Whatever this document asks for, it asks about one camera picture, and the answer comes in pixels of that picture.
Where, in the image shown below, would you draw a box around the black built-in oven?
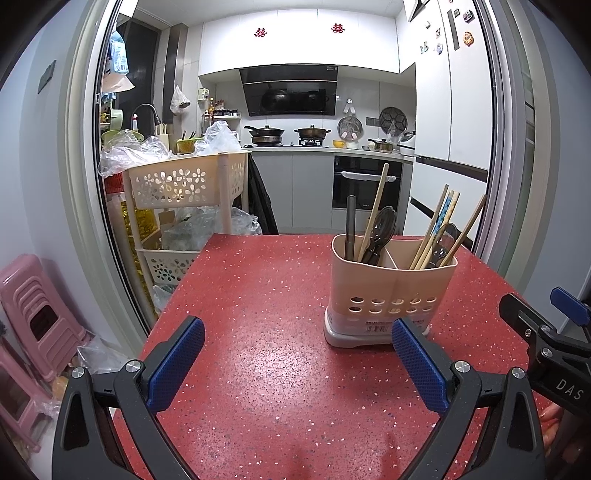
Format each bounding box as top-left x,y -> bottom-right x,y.
331,154 -> 414,210

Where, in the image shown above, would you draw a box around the black hanging cloth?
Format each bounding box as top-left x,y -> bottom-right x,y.
247,154 -> 280,236

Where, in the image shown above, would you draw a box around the hanging plastic packets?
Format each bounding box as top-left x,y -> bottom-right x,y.
104,30 -> 134,93

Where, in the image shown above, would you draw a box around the plastic bag of round snacks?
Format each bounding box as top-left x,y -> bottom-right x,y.
51,374 -> 75,400

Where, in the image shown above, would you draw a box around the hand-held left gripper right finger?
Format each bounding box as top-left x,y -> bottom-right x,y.
392,318 -> 546,480

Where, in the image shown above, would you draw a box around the black handled metal spoon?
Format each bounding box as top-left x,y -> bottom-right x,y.
345,195 -> 357,261
427,222 -> 462,269
360,205 -> 399,266

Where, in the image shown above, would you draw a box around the white spice rack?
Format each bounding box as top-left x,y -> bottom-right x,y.
203,97 -> 241,134

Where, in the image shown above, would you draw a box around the green plastic basin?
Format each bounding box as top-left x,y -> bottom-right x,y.
102,129 -> 144,146

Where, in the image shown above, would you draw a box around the pink plastic stool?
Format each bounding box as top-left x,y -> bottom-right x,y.
0,332 -> 61,453
0,254 -> 95,381

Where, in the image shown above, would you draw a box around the white hanging plastic bag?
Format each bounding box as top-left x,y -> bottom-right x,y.
169,84 -> 191,116

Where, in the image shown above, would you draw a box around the clear plastic bags on shelf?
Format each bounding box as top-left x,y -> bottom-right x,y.
159,205 -> 262,252

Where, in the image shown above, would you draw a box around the grey lower cabinets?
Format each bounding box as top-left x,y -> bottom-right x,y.
249,150 -> 335,234

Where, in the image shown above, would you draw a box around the plain bamboo chopstick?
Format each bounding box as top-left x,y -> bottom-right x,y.
438,194 -> 488,268
358,162 -> 391,263

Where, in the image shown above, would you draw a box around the black kitchen faucet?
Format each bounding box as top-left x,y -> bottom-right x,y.
131,104 -> 161,139

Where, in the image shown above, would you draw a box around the black range hood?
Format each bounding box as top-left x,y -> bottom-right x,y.
239,65 -> 339,117

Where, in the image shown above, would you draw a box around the hanging round metal rack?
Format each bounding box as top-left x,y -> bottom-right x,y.
379,106 -> 409,134

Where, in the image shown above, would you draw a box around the gold foil bag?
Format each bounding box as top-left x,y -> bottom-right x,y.
121,200 -> 158,264

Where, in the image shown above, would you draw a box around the white refrigerator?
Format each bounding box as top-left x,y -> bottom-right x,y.
397,0 -> 497,252

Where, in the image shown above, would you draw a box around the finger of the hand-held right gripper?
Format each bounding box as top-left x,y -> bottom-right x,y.
499,293 -> 591,370
549,286 -> 591,328

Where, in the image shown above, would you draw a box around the sliding door frame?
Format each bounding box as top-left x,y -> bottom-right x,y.
475,0 -> 541,278

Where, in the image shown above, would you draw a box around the group of fridge magnets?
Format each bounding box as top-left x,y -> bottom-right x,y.
418,7 -> 476,56

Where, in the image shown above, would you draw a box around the white upper cabinets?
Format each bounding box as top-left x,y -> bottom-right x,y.
198,7 -> 402,77

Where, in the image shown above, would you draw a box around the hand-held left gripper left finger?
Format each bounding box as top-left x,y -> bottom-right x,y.
52,315 -> 206,480

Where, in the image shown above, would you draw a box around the beige perforated storage rack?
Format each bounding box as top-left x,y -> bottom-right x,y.
122,150 -> 250,296

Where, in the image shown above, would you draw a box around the crumpled clear plastic bag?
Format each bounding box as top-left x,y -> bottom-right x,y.
98,129 -> 176,178

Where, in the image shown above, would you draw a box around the beige plastic utensil holder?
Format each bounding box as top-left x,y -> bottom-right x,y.
323,233 -> 459,349

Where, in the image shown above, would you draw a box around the person's right hand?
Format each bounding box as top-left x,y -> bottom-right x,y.
538,404 -> 566,455

